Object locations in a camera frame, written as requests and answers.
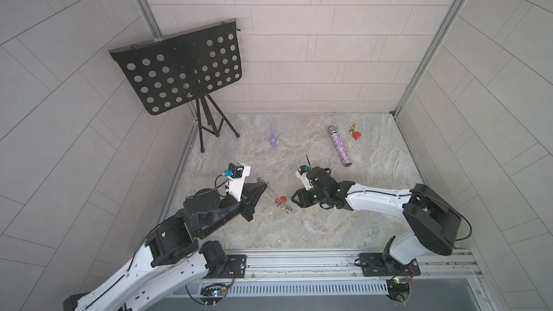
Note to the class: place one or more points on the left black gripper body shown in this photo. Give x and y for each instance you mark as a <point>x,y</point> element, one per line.
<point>242,206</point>

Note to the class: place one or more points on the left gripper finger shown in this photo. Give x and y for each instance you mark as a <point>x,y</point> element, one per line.
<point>258,201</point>
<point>246,194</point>

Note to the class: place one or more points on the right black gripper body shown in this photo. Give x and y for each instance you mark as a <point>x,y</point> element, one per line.
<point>318,195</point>

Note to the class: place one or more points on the small red key tag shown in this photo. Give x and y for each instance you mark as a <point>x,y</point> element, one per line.
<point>281,200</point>

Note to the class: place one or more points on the metal disc with key rings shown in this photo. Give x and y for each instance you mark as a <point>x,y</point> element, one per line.
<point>274,195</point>

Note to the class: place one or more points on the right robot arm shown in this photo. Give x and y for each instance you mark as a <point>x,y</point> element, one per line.
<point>434,223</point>

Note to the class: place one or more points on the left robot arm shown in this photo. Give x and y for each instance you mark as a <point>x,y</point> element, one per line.
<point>171,255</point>

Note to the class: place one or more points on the small purple figurine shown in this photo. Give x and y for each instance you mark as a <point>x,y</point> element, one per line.
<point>274,141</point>

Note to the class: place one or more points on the purple glitter microphone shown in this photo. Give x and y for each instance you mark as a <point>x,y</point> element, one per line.
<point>339,146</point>

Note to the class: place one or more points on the small red cube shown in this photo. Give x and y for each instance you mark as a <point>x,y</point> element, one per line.
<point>357,135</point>

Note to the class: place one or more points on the gold chess pawn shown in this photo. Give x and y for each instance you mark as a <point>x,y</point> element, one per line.
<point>352,128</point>

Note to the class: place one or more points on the left circuit board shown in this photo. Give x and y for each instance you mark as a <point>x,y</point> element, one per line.
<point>218,290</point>

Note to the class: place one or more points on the circuit board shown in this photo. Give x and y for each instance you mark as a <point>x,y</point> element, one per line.
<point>218,290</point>
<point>398,291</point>

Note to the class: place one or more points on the right circuit board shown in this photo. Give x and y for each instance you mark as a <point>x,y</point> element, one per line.
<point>398,291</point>

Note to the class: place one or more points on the black perforated music stand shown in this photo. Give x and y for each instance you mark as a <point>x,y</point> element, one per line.
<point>185,67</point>

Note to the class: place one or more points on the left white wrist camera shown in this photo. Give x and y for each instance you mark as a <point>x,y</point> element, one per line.
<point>236,175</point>

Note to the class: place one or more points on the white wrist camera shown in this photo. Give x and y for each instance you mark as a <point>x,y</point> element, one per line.
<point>236,175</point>
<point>302,175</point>

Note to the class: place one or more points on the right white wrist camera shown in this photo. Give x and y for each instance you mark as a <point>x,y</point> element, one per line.
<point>302,175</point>

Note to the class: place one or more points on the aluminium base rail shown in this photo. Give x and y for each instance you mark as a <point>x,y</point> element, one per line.
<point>257,265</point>

